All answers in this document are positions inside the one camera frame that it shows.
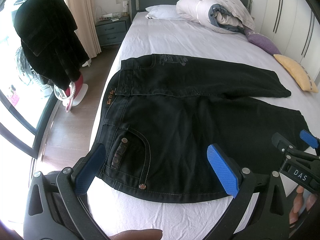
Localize white pillow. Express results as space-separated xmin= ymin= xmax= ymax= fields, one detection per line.
xmin=145 ymin=4 xmax=182 ymax=20

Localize rolled white grey duvet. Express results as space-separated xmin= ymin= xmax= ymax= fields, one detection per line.
xmin=176 ymin=0 xmax=255 ymax=34

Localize beige curtain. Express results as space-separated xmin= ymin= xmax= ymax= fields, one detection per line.
xmin=65 ymin=0 xmax=101 ymax=59

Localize black denim pants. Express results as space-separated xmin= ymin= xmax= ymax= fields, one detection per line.
xmin=95 ymin=54 xmax=308 ymax=203

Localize white bed sheet mattress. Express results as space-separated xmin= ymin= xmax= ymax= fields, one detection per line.
xmin=88 ymin=12 xmax=319 ymax=239

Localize dark grey nightstand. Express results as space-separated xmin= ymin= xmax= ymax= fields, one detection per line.
xmin=95 ymin=16 xmax=131 ymax=47

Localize red white garment steamer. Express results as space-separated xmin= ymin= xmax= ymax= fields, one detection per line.
xmin=53 ymin=74 xmax=88 ymax=113

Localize yellow cushion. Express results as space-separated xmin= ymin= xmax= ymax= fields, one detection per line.
xmin=273 ymin=54 xmax=319 ymax=93

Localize person's right hand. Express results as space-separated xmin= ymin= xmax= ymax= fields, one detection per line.
xmin=289 ymin=186 xmax=318 ymax=225

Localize white power strip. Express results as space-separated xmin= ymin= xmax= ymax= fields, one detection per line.
xmin=98 ymin=12 xmax=121 ymax=21

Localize person's left hand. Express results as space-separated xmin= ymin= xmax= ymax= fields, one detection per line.
xmin=109 ymin=229 xmax=163 ymax=240

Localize purple cushion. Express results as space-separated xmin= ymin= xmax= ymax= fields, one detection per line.
xmin=244 ymin=28 xmax=281 ymax=55

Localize black hanging coat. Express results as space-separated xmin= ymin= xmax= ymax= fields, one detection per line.
xmin=14 ymin=0 xmax=89 ymax=90

